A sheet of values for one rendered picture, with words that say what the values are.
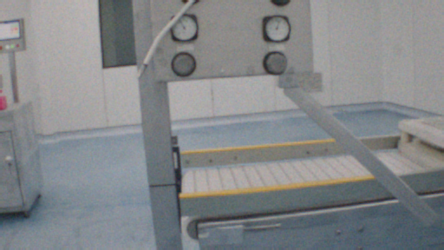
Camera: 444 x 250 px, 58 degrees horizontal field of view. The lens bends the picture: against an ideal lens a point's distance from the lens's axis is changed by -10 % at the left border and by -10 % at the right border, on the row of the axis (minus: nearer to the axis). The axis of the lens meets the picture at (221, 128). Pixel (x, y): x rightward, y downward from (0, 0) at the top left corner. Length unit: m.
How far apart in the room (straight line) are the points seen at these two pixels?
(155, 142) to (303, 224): 0.38
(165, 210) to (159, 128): 0.18
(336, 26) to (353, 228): 5.64
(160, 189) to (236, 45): 0.46
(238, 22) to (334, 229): 0.36
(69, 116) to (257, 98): 2.47
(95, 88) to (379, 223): 5.13
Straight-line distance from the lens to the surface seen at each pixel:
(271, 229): 0.70
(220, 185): 0.82
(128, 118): 5.71
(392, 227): 0.78
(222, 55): 0.60
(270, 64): 0.58
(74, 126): 5.78
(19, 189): 3.07
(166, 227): 1.00
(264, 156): 0.94
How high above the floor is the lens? 1.06
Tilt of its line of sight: 11 degrees down
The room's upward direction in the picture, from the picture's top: 4 degrees counter-clockwise
